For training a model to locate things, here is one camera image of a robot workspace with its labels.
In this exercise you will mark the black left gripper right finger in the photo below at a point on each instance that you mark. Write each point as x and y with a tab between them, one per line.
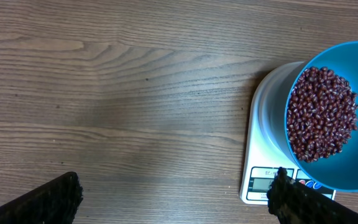
294	203

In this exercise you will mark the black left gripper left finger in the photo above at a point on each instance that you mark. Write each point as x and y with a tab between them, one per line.
55	202

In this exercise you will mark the white digital kitchen scale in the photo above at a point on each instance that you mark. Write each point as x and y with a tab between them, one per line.
266	148

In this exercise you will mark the red beans in bowl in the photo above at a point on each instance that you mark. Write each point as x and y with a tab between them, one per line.
321	114

